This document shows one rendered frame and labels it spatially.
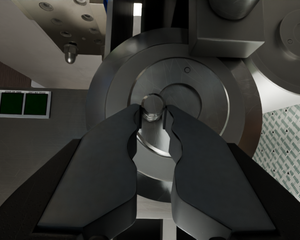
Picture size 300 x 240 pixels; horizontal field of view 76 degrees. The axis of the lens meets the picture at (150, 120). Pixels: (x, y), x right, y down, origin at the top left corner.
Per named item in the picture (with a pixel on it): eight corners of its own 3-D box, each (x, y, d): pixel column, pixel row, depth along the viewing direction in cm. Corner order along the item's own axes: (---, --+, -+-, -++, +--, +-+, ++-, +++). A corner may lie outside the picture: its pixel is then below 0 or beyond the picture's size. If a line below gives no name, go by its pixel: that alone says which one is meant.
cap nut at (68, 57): (75, 44, 49) (74, 61, 48) (80, 51, 52) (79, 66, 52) (61, 43, 49) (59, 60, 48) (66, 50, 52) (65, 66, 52)
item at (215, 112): (245, 140, 14) (144, 170, 13) (232, 140, 16) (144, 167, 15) (211, 44, 15) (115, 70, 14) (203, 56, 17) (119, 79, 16)
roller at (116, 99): (244, 46, 16) (247, 185, 15) (183, 106, 42) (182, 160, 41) (109, 38, 16) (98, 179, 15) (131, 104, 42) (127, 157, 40)
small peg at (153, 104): (168, 112, 11) (145, 119, 11) (164, 118, 14) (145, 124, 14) (161, 89, 11) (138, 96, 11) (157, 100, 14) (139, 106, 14)
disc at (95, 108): (260, 31, 17) (266, 207, 15) (257, 35, 18) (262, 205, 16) (92, 21, 17) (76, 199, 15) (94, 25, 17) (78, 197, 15)
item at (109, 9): (119, -113, 20) (109, 58, 17) (133, 26, 43) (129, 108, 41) (114, -114, 20) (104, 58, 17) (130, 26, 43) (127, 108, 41)
